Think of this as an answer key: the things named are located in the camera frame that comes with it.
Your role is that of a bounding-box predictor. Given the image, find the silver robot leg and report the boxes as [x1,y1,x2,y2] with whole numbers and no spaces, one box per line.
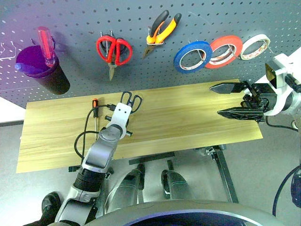
[104,163,145,212]
[161,169,193,201]

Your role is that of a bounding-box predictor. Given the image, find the black rounded shape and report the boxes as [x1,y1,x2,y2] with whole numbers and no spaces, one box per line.
[41,192,62,219]

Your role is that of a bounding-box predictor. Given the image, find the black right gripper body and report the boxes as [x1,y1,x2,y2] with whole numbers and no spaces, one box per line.
[240,81,277,115]

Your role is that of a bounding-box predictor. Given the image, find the grey robot torso rim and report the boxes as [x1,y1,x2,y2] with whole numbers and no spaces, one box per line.
[87,199,285,226]

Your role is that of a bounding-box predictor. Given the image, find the red handled scissors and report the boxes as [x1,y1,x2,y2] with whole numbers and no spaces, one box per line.
[95,34,134,81]

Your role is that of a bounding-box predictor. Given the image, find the grey perforated pegboard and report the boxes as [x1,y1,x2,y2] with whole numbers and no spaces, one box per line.
[0,0,301,109]

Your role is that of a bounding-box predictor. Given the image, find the blue marker pen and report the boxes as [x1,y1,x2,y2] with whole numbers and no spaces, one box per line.
[14,63,36,75]

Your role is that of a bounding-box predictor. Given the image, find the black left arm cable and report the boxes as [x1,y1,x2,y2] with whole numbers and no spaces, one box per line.
[74,103,116,158]

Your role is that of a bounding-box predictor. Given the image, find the metal table frame leg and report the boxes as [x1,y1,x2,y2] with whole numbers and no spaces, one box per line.
[204,145,239,204]

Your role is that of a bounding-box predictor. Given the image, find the black table crossbar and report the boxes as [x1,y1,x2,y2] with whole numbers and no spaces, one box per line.
[128,152,176,165]

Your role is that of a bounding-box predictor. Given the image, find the white tape roll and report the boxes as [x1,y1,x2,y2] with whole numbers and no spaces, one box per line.
[239,34,271,61]

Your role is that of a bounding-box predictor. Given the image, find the silver left robot leg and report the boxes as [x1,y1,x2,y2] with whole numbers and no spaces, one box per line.
[104,163,145,212]

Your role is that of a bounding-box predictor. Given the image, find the orange black handled screwdriver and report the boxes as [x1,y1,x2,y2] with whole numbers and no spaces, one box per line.
[91,98,100,140]

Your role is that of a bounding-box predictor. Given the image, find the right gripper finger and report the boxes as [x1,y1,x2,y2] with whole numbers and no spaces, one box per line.
[217,106,266,123]
[209,81,248,95]

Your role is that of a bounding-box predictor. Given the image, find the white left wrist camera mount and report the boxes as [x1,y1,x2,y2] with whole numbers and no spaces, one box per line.
[109,103,132,128]

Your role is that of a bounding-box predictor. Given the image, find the blue tape roll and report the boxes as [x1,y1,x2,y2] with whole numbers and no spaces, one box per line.
[174,40,214,74]

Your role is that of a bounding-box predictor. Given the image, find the straight metal peg hook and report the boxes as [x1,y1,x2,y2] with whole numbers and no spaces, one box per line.
[188,40,205,63]

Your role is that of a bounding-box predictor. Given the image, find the black handled scissors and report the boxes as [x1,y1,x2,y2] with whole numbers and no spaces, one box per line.
[120,91,143,115]

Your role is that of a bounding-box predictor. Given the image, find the metal double peg hook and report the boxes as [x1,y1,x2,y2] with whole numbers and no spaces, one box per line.
[100,30,114,57]

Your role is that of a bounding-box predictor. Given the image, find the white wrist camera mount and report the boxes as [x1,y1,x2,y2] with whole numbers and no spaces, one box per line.
[264,53,297,117]
[109,103,132,128]

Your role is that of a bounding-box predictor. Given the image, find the silver right robot leg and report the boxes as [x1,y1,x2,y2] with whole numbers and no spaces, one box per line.
[161,169,193,201]

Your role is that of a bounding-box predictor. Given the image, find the red clear handled screwdriver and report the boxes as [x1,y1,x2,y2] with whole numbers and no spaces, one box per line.
[37,26,56,68]

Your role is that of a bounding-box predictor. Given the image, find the black plastic cup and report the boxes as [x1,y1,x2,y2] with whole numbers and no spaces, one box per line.
[15,44,71,95]

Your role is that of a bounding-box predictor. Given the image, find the red tape roll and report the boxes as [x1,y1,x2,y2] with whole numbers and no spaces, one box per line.
[204,35,243,69]

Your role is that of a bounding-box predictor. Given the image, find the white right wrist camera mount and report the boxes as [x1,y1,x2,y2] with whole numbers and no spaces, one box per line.
[264,53,297,117]

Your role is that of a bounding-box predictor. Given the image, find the orange black handled pliers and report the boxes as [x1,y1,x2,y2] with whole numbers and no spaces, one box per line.
[143,9,182,59]

